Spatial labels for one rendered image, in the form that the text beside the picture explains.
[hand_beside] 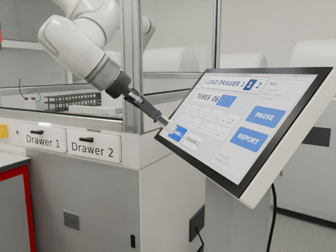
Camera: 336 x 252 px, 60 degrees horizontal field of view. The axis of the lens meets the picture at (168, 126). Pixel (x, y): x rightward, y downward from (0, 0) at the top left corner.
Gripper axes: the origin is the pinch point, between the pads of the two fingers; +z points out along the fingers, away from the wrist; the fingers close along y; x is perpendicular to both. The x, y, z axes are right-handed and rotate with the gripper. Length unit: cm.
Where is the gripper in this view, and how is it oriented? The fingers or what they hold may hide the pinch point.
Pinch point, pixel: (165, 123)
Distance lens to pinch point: 87.1
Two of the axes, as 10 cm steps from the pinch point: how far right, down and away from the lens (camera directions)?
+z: 7.2, 5.8, 3.8
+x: -6.0, 7.9, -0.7
